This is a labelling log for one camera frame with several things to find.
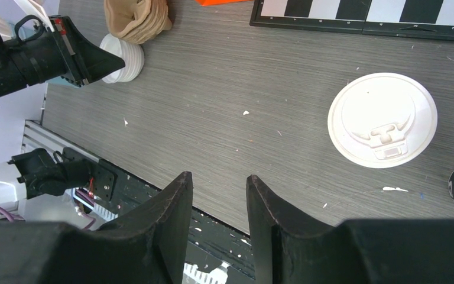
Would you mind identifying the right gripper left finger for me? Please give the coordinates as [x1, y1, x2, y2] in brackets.
[0, 172, 193, 283]

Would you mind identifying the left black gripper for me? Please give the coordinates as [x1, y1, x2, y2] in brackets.
[35, 15, 126, 87]

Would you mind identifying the white plastic cup lid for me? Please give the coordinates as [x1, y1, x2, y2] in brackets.
[327, 73, 438, 169]

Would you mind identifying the orange paper bag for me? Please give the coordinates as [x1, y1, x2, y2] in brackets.
[196, 0, 250, 6]

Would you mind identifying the brown pulp cup carrier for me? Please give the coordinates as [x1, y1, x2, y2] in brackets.
[103, 0, 173, 44]

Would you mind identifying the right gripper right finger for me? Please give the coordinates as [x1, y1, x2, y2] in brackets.
[246, 175, 454, 283]

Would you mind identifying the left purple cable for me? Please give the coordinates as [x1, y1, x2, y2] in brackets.
[0, 188, 102, 232]

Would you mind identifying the blue straw holder cup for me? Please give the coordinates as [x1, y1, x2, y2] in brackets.
[47, 77, 79, 88]

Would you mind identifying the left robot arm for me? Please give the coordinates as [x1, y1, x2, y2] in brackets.
[0, 1, 125, 221]

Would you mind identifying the black white checkerboard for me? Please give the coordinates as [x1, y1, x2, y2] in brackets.
[250, 0, 454, 41]

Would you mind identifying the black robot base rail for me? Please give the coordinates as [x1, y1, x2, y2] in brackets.
[60, 147, 257, 284]

